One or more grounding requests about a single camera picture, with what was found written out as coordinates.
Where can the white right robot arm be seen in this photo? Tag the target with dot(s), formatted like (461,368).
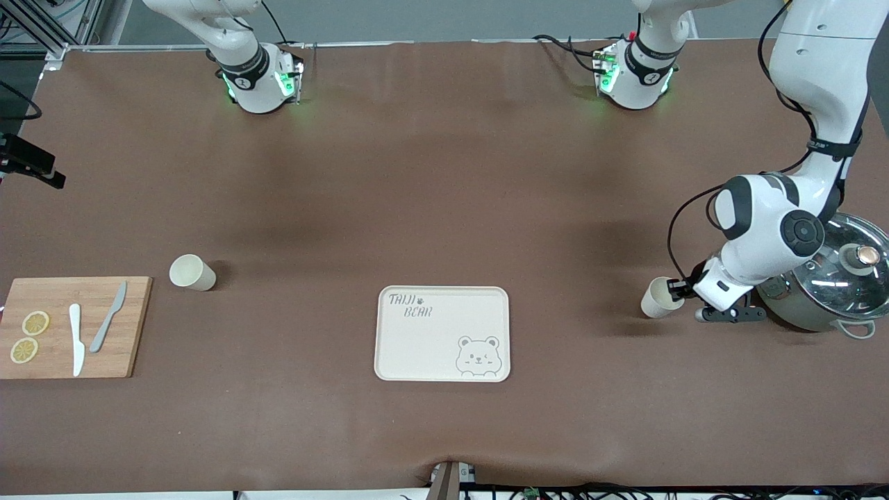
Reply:
(243,69)

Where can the white plastic knife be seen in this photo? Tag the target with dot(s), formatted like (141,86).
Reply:
(76,340)

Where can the glass pot lid with knob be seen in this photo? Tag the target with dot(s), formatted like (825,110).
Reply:
(854,278)

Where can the lemon slice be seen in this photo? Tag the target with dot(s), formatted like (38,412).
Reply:
(35,323)
(23,350)

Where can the wooden cutting board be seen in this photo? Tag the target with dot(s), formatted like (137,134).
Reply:
(55,295)

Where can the grey plastic knife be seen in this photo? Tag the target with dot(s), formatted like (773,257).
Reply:
(104,330)

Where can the white plastic cup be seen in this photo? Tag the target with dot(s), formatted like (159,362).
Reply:
(656,300)
(191,272)

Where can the metal table edge bracket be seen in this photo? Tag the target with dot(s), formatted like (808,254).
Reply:
(448,482)

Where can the aluminium frame profile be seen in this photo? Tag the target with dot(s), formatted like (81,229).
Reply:
(42,28)

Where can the pale green electric pot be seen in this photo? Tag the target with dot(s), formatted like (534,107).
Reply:
(799,312)

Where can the white tray with bear print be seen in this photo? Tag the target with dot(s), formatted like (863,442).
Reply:
(430,347)

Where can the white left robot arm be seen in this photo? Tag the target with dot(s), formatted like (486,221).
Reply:
(819,69)

